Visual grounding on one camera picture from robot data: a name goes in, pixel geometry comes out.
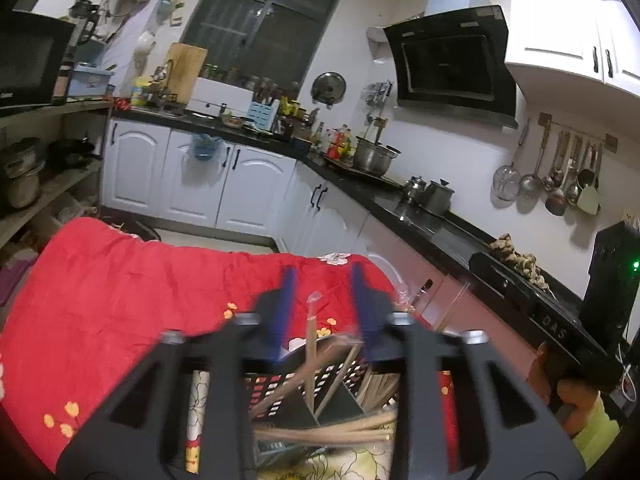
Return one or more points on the person's right hand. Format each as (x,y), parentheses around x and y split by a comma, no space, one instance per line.
(582,398)

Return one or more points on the black range hood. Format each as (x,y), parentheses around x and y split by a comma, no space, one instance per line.
(452,60)

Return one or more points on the small lidded steel pot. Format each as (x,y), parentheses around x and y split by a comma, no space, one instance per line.
(437,197)

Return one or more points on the white upper cabinet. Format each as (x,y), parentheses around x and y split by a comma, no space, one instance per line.
(576,45)

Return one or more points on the hanging steel strainer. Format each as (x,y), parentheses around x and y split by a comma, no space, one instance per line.
(506,179)

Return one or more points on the hanging pot lid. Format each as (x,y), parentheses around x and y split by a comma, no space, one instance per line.
(328,89)

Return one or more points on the dark green utensil basket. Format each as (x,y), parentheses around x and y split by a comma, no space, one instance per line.
(327,398)

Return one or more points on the dark kitchen window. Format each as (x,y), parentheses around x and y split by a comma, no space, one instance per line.
(273,39)

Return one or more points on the small steel kettle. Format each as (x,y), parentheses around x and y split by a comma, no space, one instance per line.
(412,189)

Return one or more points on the white lower cabinets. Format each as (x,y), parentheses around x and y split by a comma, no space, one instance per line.
(149,170)

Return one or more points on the hanging white spatula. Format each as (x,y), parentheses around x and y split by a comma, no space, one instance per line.
(589,199)

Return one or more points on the wooden cutting board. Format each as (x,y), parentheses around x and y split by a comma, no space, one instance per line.
(186,64)

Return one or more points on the wooden chopstick in basket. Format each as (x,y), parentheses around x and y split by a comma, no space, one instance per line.
(370,428)
(311,344)

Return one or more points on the blue plastic container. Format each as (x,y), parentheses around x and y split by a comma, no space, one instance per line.
(88,82)

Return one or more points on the steel stock pot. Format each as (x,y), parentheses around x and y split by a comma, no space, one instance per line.
(373,158)

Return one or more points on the old pot on shelf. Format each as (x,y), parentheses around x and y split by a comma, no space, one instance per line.
(21,165)

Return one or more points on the black device with green light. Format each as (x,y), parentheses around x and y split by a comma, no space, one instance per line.
(613,283)

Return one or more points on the red floral blanket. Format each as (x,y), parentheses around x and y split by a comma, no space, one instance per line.
(97,299)

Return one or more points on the blue plastic bag on cabinet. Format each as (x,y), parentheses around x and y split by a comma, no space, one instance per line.
(205,147)

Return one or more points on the hanging steel ladle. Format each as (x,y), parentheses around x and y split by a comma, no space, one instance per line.
(530,183)

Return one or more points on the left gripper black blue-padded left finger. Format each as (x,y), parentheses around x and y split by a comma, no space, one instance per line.
(139,430)

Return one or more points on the green sleeved right forearm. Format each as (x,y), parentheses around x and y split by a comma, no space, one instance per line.
(597,436)

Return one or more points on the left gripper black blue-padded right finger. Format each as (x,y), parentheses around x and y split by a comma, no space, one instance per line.
(463,413)

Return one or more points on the ginger roots on counter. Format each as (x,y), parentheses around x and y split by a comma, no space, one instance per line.
(525,265)

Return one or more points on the black microwave oven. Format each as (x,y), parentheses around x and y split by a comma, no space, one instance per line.
(32,50)

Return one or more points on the blue knife block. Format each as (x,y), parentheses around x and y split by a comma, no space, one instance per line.
(263,115)

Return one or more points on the wooden storage shelf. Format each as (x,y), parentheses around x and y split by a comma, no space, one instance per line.
(57,178)

